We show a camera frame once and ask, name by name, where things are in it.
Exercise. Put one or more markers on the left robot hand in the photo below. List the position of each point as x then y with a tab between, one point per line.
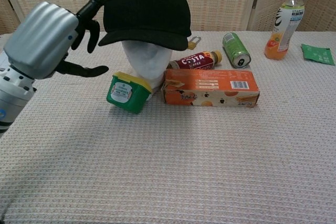
42	40

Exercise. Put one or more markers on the black baseball cap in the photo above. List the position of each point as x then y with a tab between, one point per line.
147	11

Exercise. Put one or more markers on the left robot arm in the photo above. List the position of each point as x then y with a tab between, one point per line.
13	93

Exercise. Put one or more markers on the white foam mannequin head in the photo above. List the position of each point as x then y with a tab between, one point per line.
147	61

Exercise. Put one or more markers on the green tub with yellow lid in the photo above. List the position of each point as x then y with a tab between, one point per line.
127	93

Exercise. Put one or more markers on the brass padlock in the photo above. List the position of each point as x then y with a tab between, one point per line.
193	43

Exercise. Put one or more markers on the Costa coffee bottle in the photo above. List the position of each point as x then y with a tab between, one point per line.
195	61

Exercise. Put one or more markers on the beige waffle tablecloth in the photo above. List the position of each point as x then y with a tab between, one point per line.
168	155

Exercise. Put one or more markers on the orange biscuit box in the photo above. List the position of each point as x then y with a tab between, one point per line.
210	87

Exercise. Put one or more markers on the woven folding screen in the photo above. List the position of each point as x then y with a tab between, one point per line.
223	1

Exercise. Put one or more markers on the green drink can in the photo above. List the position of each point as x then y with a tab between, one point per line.
235	49

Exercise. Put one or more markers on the orange juice bottle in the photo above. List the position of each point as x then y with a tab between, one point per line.
284	27

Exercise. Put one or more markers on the green sachet packet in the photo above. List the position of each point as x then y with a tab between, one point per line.
318	54

